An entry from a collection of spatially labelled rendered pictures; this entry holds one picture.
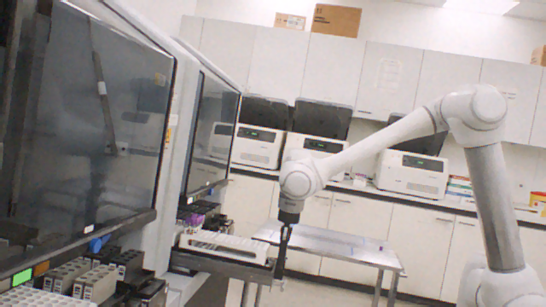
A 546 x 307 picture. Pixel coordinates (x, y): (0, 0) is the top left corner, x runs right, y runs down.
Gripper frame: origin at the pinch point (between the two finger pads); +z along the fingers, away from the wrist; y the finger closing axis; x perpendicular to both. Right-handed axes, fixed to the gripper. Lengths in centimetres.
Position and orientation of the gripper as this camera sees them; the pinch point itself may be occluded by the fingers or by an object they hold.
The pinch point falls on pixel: (279, 269)
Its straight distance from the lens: 152.1
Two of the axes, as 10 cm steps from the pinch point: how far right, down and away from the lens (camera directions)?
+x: 9.8, 1.7, -1.2
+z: -1.7, 9.8, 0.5
